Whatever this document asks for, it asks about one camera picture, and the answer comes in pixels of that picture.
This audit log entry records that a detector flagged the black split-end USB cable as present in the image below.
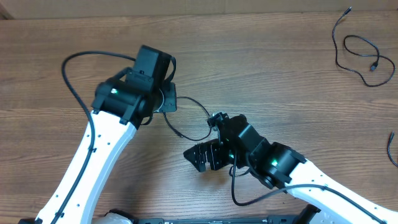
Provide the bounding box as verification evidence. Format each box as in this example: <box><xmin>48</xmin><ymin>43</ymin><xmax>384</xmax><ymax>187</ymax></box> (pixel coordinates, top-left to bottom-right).
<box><xmin>162</xmin><ymin>95</ymin><xmax>214</xmax><ymax>142</ymax></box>

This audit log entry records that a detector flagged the black short USB cable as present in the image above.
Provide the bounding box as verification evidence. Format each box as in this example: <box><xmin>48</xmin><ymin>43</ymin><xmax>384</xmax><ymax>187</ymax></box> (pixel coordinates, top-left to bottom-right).
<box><xmin>386</xmin><ymin>131</ymin><xmax>398</xmax><ymax>169</ymax></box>

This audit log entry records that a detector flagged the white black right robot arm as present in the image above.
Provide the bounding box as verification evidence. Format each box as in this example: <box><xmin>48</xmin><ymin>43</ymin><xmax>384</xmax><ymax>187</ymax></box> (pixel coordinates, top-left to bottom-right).
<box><xmin>183</xmin><ymin>113</ymin><xmax>397</xmax><ymax>223</ymax></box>

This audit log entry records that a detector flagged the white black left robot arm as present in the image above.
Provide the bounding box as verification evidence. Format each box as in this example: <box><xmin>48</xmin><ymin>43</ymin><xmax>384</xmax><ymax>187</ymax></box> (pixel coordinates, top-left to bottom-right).
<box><xmin>20</xmin><ymin>45</ymin><xmax>177</xmax><ymax>223</ymax></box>

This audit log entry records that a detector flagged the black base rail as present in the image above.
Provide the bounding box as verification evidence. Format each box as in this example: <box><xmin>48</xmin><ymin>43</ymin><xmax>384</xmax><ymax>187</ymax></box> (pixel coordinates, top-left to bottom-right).
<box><xmin>93</xmin><ymin>205</ymin><xmax>320</xmax><ymax>224</ymax></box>

